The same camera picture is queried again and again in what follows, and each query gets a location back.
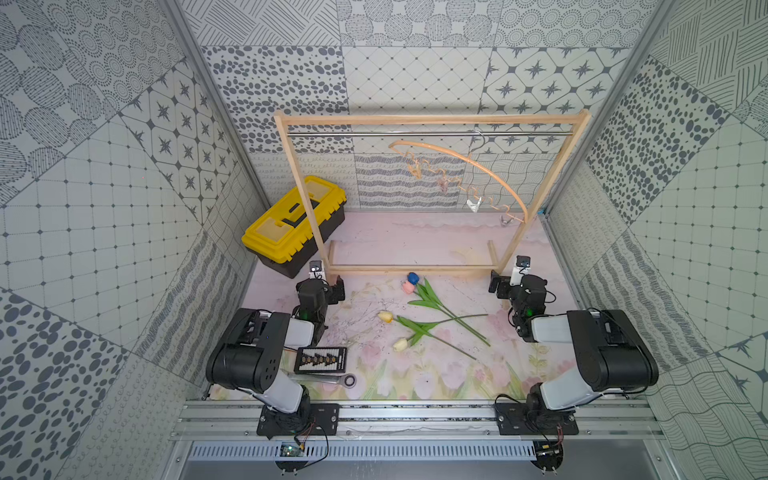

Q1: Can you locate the floral pink table mat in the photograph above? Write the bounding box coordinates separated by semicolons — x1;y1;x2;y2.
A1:
209;211;580;402

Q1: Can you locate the beige wavy clothes hanger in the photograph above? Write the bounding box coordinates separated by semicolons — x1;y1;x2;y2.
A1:
388;140;531;225

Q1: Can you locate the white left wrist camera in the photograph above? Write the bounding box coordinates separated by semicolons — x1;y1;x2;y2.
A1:
309;260;326;280

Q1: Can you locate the aluminium rail base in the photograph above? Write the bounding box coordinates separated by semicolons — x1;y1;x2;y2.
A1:
170;399;664;464

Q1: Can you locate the silver ratchet wrench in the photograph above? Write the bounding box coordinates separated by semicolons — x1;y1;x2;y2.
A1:
284;372;357;389

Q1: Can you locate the yellow tulip flower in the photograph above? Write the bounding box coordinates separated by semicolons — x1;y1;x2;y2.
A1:
377;310;485;351

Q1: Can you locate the beige clothespin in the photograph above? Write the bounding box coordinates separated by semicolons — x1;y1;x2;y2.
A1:
407;160;422;179

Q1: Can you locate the cream white tulip flower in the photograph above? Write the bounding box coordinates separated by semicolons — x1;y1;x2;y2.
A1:
394;316;475;360

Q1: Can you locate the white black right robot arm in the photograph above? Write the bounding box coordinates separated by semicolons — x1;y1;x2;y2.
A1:
489;271;659;419

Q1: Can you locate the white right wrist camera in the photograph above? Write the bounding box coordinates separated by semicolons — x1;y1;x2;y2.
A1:
510;255;531;286

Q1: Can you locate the yellow black toolbox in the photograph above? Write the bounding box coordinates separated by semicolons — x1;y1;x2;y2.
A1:
242;176;347;278

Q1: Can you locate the black bit set case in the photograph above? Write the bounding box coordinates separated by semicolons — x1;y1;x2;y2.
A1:
294;347;347;374

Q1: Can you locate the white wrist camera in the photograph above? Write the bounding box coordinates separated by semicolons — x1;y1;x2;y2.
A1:
510;255;531;286
309;260;326;280

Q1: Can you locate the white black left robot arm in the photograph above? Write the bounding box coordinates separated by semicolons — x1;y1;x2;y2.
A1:
205;278;346;415

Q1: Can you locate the pink tulip flower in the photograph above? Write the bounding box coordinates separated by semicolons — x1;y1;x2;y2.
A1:
402;279;490;346

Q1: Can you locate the wooden clothes rack frame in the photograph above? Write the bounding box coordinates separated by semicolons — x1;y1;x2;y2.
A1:
274;110;591;274

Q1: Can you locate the white clothespin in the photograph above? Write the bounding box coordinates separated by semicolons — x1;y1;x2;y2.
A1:
466;198;482;213

